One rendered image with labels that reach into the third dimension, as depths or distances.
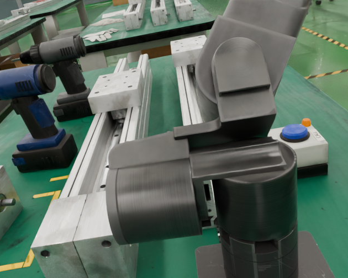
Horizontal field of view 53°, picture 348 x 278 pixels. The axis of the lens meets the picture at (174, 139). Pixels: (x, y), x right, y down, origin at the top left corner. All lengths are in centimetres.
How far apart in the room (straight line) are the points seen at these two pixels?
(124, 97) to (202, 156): 54
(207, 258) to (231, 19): 19
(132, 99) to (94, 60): 151
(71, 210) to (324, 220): 34
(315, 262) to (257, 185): 11
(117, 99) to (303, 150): 40
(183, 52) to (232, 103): 77
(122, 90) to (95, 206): 36
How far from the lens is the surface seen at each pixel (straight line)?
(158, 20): 230
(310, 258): 31
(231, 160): 23
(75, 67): 102
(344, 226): 53
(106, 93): 77
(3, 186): 66
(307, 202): 56
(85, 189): 56
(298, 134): 59
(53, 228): 46
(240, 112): 22
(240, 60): 23
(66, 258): 45
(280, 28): 26
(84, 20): 796
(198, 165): 23
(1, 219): 66
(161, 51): 383
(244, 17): 27
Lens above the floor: 113
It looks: 27 degrees down
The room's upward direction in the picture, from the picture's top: 12 degrees counter-clockwise
